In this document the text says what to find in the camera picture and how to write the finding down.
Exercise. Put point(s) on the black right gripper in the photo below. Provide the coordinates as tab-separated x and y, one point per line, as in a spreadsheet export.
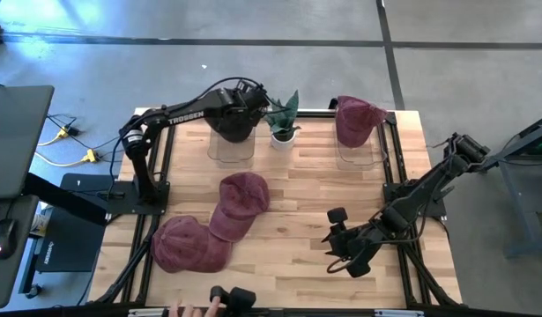
358	242

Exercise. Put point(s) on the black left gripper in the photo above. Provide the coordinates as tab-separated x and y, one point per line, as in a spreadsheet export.
248	103

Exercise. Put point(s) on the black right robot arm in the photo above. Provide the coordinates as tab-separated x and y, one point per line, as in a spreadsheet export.
425	189

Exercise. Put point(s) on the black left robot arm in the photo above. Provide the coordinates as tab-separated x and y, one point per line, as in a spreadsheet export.
182	115

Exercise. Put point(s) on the green plant in white pot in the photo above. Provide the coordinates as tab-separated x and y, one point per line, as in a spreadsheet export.
284	141

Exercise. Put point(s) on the clear plastic bin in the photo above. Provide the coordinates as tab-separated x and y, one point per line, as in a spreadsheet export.
231	154
361	158

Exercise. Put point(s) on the black clamp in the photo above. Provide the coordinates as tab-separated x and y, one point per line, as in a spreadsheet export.
333	104

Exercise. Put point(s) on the black handheld controller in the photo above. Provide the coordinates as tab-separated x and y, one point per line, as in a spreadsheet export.
239	299

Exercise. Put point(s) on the person's hand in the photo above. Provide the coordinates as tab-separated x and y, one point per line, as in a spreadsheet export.
182	311

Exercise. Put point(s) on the black power adapter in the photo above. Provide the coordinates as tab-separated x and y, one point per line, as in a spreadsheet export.
74	130

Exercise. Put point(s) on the black desk support beam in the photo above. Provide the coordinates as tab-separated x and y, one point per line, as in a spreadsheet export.
63	198

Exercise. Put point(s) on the black equipment case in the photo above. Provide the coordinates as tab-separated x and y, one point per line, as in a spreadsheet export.
72	246

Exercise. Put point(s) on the dark metal side table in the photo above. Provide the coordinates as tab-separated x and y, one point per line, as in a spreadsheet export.
535	140

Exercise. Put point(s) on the small printed box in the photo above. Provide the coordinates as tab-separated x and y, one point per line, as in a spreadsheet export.
40	222

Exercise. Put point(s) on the black caster wheel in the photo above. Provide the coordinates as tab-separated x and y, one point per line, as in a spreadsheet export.
33	290

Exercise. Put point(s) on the dark grey desk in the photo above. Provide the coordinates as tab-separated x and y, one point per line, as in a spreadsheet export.
15	282

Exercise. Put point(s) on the black metal table frame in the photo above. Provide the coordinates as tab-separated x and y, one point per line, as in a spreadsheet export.
319	114

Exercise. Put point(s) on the white metal bracket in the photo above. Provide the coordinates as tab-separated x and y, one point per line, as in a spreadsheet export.
398	313
151	312

